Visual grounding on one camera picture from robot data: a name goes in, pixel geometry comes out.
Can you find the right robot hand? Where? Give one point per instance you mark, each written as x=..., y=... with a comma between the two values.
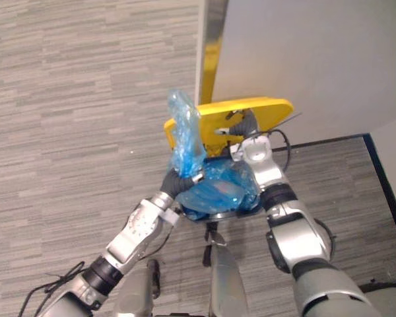
x=248, y=125

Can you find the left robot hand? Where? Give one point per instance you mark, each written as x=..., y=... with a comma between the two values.
x=171, y=185

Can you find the blue plastic rubbish bag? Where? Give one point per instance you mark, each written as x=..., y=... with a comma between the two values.
x=214, y=191

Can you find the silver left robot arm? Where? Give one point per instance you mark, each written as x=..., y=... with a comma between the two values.
x=137, y=228

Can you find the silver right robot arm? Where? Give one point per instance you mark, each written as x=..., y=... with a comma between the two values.
x=283, y=214

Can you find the silver left robot leg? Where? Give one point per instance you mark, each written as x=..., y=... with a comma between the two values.
x=135, y=294

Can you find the black baseboard strip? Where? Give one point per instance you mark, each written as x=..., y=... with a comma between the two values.
x=382, y=178

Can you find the grey robot torso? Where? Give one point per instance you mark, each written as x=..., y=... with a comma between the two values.
x=387, y=298

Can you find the metal wall corner trim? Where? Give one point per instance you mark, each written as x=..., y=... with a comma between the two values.
x=212, y=49

